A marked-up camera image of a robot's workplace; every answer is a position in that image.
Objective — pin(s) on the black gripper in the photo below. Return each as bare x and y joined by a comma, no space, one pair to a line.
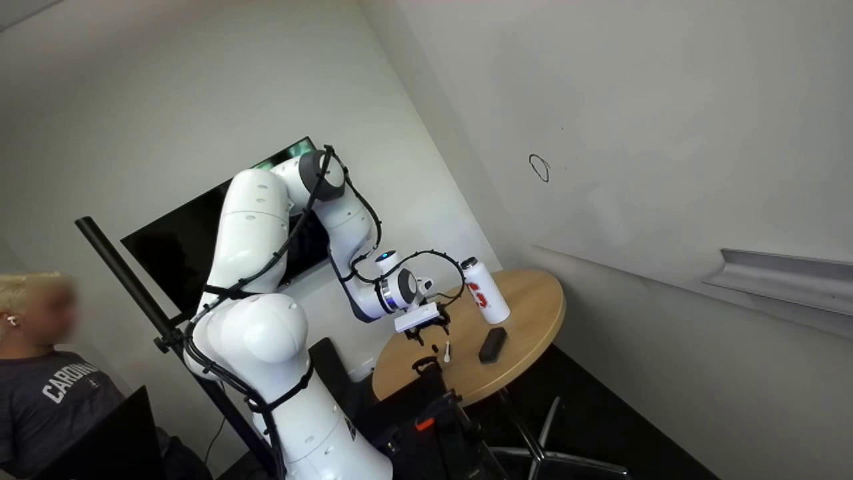
432,323

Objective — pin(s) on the white dry erase marker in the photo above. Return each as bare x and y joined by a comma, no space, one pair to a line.
446,354

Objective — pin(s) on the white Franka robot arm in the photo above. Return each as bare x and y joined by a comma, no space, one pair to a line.
258,338

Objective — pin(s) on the silver whiteboard marker tray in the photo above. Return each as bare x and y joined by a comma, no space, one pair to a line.
783,280

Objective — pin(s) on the black whiteboard eraser block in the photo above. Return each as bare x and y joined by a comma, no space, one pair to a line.
494,346

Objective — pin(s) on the white bottle with red print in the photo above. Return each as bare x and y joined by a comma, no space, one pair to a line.
487,294

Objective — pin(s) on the black backpack with orange patch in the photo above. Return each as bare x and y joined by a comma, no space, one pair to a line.
436,436

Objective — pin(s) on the black slanted pole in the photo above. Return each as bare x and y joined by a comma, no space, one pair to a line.
123,270

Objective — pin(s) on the black flat panel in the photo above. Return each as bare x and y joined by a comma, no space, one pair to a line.
108,443

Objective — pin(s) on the person in grey shirt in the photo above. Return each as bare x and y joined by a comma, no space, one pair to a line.
43,400

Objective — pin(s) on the black wall monitor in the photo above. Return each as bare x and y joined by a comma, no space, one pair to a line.
176,250

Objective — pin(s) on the white wall whiteboard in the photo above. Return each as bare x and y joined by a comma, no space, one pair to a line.
668,135

